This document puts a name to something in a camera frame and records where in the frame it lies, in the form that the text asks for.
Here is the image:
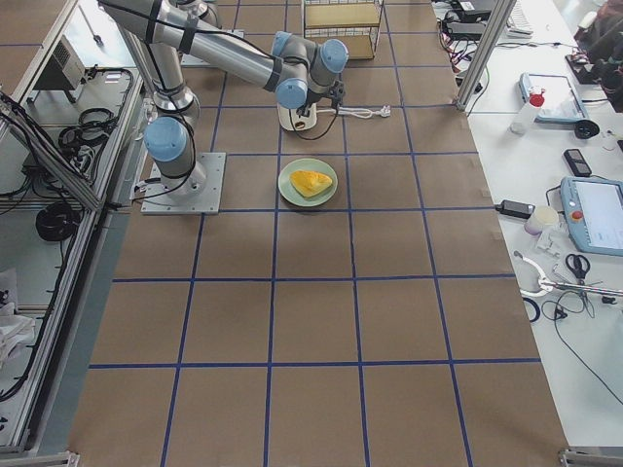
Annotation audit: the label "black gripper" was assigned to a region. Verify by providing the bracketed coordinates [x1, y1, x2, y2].
[328, 80, 346, 103]

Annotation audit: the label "white two-slot toaster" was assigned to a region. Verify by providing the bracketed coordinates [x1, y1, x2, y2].
[276, 103, 317, 131]

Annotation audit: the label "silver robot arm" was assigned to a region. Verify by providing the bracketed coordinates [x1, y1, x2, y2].
[100, 1, 348, 194]

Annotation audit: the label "pale green plate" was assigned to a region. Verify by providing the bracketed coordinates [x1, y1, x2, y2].
[277, 158, 338, 207]

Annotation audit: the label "golden triangular bread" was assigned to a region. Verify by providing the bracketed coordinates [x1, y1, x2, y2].
[289, 170, 333, 198]

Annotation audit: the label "white bottle red cap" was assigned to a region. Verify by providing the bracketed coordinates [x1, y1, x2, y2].
[509, 87, 545, 135]

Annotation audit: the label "black power brick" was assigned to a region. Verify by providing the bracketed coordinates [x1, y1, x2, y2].
[495, 199, 535, 220]

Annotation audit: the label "blue teach pendant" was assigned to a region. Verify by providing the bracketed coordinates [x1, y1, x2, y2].
[518, 73, 588, 124]
[545, 176, 622, 257]

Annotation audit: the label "white round container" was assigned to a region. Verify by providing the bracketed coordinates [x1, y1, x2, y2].
[524, 205, 559, 235]

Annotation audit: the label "black remote device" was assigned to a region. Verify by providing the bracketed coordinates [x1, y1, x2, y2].
[563, 149, 592, 178]

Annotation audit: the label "grey control box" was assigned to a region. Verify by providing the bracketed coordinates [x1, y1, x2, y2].
[33, 35, 86, 103]

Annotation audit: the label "white plastic clamp tool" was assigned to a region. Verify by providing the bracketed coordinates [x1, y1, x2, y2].
[513, 250, 556, 299]

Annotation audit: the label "black scissors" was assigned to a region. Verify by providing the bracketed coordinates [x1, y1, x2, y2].
[565, 253, 591, 285]

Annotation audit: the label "white toaster power cord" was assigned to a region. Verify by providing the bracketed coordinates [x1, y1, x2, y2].
[315, 105, 393, 120]

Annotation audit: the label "wire and wood shelf rack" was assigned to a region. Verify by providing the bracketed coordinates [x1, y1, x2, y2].
[302, 0, 383, 61]

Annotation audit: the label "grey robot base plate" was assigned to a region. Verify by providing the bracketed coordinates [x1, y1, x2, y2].
[138, 153, 226, 215]

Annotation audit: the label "aluminium frame post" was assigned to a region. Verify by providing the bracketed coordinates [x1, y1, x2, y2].
[455, 0, 516, 111]

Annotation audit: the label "coiled black cable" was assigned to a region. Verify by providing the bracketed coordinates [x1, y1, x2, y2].
[34, 200, 79, 243]

